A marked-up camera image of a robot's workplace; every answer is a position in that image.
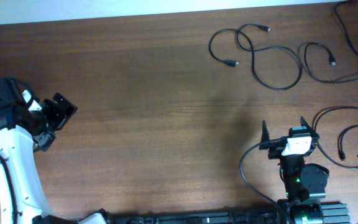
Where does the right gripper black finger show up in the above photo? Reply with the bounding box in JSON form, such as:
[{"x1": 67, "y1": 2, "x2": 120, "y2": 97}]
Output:
[
  {"x1": 300, "y1": 116, "x2": 319, "y2": 139},
  {"x1": 260, "y1": 120, "x2": 270, "y2": 142}
]

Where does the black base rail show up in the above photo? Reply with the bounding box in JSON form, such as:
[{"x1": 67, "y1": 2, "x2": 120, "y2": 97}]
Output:
[{"x1": 111, "y1": 203, "x2": 351, "y2": 224}]

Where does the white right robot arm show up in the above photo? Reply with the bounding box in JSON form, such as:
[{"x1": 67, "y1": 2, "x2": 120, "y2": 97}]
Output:
[{"x1": 259, "y1": 118, "x2": 329, "y2": 224}]

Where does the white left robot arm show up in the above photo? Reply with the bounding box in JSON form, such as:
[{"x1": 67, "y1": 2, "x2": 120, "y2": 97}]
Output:
[{"x1": 0, "y1": 78, "x2": 77, "y2": 224}]

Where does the black right camera cable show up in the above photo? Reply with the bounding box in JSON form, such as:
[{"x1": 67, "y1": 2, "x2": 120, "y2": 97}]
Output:
[{"x1": 239, "y1": 142, "x2": 287, "y2": 224}]

